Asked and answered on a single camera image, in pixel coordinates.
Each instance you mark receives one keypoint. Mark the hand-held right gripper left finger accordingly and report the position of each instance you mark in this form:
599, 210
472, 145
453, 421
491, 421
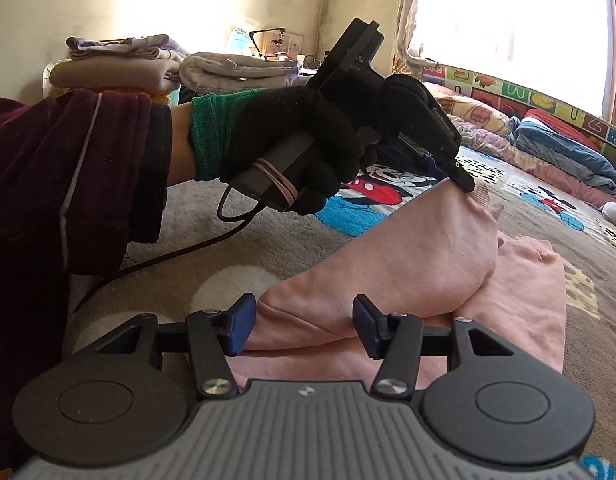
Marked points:
242, 325

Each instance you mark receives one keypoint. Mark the colourful alphabet headboard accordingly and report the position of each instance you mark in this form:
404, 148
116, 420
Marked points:
538, 95

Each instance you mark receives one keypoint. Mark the pink rubber band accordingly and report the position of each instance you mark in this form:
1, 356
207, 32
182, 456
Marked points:
291, 191

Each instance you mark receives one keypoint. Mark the wooden framed window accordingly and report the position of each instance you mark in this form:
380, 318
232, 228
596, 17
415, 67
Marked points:
513, 20

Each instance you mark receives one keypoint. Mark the orange printed pillow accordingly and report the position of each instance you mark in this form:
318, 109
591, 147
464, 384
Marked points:
473, 112

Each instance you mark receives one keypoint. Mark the pink pants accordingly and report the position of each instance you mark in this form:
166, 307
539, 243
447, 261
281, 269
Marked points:
438, 260

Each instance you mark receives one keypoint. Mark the clutter of small desk items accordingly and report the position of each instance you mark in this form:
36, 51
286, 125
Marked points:
298, 57

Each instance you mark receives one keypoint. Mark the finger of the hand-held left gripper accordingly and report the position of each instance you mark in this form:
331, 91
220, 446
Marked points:
463, 180
433, 164

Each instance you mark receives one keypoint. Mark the red folded blanket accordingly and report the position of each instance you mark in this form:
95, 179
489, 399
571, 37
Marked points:
558, 125

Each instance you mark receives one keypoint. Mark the black desk lamp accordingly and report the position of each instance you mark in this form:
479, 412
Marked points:
267, 30

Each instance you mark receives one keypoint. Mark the person's maroon clothed body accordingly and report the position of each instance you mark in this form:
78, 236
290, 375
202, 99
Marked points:
17, 360

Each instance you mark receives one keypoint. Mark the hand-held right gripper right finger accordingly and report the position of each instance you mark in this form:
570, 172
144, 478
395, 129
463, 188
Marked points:
365, 322

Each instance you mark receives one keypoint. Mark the pale blue plastic bag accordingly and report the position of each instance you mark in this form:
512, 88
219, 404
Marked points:
240, 35

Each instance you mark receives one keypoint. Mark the stack of purple beige clothes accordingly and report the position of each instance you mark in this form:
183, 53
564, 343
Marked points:
112, 72

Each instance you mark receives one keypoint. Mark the blue folded quilt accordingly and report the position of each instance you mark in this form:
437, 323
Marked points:
563, 155

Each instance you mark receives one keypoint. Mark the cartoon mouse printed blanket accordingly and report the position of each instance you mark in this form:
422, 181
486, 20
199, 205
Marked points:
588, 335

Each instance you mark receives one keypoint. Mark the sheer window curtain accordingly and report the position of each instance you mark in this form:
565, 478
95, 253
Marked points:
410, 35

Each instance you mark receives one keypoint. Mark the person's left hand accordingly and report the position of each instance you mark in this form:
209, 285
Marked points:
278, 115

